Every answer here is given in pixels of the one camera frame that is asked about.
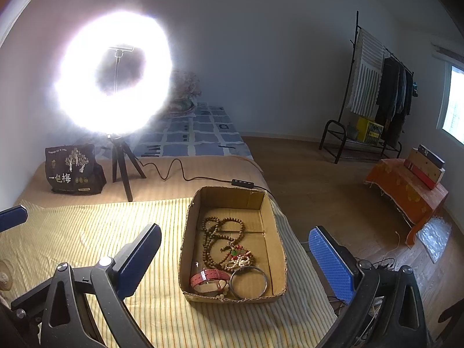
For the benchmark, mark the folded floral blanket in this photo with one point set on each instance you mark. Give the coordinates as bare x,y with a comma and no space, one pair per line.
183,93

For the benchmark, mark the ring light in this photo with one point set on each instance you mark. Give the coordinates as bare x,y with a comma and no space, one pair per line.
115,73

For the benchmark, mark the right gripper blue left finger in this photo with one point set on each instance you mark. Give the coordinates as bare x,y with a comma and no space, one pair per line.
133,259

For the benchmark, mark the black tripod stand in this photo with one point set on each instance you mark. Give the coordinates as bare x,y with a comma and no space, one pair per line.
120,151

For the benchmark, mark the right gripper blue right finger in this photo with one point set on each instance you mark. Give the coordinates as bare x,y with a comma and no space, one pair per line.
336,263

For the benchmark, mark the orange covered low table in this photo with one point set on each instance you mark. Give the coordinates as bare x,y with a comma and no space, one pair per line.
417,202

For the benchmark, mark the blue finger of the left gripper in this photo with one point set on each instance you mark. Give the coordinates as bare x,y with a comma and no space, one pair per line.
12,217

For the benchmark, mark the cardboard box tray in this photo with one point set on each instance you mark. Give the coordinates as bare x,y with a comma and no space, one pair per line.
229,228

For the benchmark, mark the bubble wrap sheet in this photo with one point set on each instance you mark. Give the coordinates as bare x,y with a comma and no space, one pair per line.
434,235

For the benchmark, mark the blue patterned bedsheet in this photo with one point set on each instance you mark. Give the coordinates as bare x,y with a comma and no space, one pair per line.
208,130

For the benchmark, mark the red and tan box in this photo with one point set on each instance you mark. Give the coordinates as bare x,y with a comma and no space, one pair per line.
422,166

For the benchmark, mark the black clothes rack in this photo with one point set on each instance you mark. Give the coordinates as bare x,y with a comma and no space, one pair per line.
339,135

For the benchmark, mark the dark metal bangle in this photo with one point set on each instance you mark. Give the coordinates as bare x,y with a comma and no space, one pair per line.
248,282

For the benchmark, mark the window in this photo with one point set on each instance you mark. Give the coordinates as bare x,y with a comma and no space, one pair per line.
451,113

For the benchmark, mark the red strap wristwatch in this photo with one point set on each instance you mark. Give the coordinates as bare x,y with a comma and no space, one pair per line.
210,282

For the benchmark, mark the black printed bag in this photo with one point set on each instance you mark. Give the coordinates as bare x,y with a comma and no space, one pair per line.
73,169

